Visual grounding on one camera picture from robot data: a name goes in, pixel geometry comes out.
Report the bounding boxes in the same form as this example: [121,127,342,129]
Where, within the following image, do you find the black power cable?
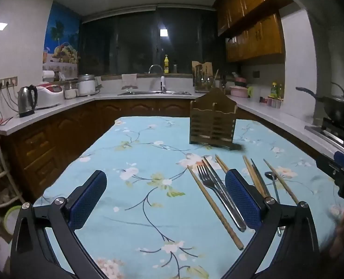
[0,86,19,114]

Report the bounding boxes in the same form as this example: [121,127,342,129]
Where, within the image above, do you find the wooden chopstick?
[245,156,268,197]
[217,154,230,170]
[242,155,264,196]
[263,159,300,205]
[215,155,227,174]
[187,165,244,251]

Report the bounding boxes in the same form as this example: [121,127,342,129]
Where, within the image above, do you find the steel kitchen sink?
[117,91,192,96]

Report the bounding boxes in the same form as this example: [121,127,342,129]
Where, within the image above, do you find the steel spoon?
[265,171,283,237]

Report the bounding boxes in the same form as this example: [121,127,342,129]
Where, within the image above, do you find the dark kitchen window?
[79,6,227,76]

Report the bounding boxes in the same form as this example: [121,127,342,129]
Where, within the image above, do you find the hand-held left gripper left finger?
[10,170,108,279]

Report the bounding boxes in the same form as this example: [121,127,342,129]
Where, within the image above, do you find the wall power socket strip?
[0,76,18,89]

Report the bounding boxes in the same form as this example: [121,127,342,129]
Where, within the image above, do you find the steel fork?
[197,165,242,227]

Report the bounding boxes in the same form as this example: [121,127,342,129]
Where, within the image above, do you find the hanging dish cloth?
[121,74,138,90]

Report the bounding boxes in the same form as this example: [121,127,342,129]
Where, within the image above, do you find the green rimmed bowl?
[4,205,23,236]

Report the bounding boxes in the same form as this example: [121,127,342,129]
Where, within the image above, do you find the pink bowls stack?
[229,77,249,96]

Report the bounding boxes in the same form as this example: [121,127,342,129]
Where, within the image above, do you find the wooden slatted utensil holder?
[189,87,238,146]

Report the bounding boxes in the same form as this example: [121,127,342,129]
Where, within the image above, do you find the pink spice container set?
[262,97,283,109]

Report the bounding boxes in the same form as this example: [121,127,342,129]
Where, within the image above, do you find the steel table knife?
[203,157,247,232]

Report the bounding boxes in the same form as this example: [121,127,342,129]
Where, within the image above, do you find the tropical fruit wall poster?
[43,1,81,77]

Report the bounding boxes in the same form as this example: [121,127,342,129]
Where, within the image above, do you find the black wok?
[295,83,344,125]

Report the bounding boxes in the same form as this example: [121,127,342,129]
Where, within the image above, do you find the wooden upper cabinets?
[217,0,294,63]

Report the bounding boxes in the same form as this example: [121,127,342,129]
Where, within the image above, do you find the person's right hand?
[320,206,344,259]

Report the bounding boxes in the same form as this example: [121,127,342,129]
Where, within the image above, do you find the steel electric kettle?
[17,85,38,118]

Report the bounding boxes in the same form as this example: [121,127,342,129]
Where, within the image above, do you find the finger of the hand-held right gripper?
[315,150,344,182]

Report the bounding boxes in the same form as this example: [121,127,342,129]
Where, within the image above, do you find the wooden countertop utensil rack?
[192,61,214,92]

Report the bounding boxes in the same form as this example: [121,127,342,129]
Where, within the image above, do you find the gas stove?
[304,118,344,157]

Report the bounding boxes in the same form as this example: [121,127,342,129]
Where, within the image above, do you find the glass jar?
[64,81,77,99]

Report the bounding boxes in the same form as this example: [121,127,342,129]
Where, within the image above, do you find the blue floral tablecloth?
[12,116,344,279]

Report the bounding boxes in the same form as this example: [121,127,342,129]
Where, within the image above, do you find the white rice cooker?
[34,84,64,109]

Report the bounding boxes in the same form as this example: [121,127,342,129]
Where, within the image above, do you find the wooden base cabinets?
[0,97,320,201]

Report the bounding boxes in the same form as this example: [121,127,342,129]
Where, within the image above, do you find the white steel-lidded canister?
[77,74,96,96]

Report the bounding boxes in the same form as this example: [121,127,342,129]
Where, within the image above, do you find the white kitchen countertop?
[0,74,344,157]

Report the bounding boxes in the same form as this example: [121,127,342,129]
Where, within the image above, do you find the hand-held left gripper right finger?
[221,169,320,279]

